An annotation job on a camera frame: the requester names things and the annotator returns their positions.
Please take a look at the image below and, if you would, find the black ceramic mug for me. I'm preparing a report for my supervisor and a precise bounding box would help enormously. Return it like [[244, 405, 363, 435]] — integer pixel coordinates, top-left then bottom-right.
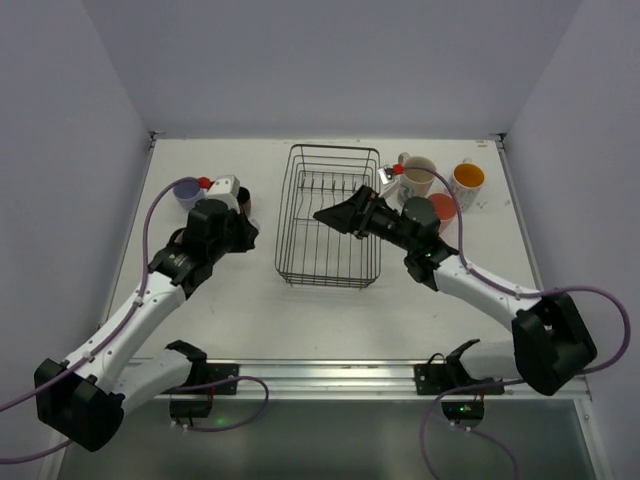
[[237, 186, 252, 217]]

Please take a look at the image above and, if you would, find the pink plastic cup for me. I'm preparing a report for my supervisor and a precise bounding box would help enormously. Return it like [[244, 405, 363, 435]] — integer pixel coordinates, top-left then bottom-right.
[[428, 192, 457, 233]]

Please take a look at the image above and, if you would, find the lavender plastic cup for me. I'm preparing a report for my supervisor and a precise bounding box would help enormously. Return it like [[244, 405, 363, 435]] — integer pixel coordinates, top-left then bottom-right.
[[172, 178, 206, 211]]

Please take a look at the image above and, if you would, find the cream patterned large mug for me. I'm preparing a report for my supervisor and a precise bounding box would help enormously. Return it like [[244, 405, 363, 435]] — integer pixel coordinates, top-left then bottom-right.
[[397, 152, 437, 206]]

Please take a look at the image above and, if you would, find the white floral mug orange inside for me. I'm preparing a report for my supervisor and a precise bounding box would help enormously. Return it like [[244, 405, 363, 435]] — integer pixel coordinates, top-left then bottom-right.
[[447, 158, 485, 212]]

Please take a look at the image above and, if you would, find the clear glass cup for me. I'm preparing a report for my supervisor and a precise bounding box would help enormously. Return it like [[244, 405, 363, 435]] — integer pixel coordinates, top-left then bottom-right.
[[247, 216, 261, 232]]

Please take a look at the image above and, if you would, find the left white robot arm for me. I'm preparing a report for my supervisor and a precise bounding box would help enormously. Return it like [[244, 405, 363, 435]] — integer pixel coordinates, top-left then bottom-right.
[[34, 195, 258, 452]]

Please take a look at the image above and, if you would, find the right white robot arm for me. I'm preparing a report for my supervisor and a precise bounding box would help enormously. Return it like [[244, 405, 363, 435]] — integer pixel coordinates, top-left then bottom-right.
[[313, 186, 597, 396]]

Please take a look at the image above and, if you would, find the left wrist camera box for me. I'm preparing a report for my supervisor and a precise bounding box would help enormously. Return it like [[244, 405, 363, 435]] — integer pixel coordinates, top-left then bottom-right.
[[198, 175, 241, 213]]

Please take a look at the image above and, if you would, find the dark wire dish rack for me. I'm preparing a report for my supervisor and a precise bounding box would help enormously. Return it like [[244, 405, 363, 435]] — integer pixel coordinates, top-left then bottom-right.
[[274, 144, 381, 289]]

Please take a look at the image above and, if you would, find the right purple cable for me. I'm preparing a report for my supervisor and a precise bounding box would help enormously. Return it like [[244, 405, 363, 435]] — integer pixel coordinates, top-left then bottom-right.
[[399, 167, 632, 480]]

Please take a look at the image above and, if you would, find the purple cable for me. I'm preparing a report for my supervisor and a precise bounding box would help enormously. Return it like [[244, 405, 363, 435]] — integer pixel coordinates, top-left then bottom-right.
[[399, 167, 632, 480], [0, 175, 271, 464]]

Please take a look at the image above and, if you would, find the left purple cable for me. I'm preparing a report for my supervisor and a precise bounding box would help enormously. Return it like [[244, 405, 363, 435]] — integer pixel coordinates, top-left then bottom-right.
[[0, 175, 271, 464]]

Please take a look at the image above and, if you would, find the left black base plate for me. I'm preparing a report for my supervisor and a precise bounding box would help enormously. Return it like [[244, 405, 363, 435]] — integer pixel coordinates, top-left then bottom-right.
[[169, 362, 239, 396]]

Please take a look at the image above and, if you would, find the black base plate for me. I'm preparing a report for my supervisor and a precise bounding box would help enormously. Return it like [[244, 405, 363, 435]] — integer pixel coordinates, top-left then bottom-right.
[[413, 353, 504, 395], [169, 362, 239, 396]]

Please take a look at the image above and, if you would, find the aluminium mounting rail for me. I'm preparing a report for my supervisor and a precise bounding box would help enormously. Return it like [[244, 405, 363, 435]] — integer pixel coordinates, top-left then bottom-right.
[[119, 357, 590, 400]]

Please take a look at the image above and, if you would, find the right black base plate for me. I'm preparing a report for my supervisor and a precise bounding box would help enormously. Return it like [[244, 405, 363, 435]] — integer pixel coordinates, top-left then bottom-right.
[[413, 353, 504, 395]]

